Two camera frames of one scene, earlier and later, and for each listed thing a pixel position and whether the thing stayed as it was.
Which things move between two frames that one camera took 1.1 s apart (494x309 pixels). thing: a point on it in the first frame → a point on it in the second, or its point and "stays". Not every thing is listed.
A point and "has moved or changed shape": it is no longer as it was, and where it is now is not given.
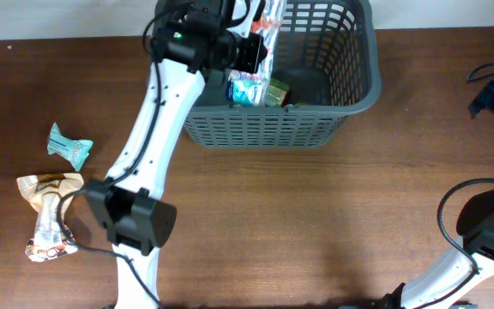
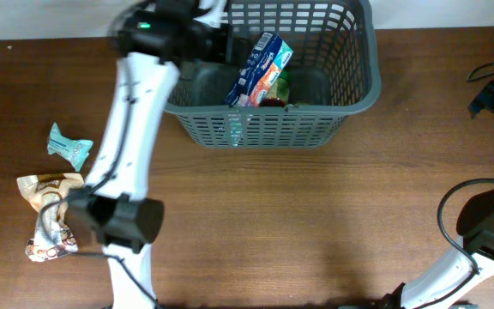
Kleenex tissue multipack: x=245 y=89 has moved or changed shape
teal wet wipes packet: x=74 y=150 stays
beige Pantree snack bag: x=43 y=191 stays
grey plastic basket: x=329 y=57 stays
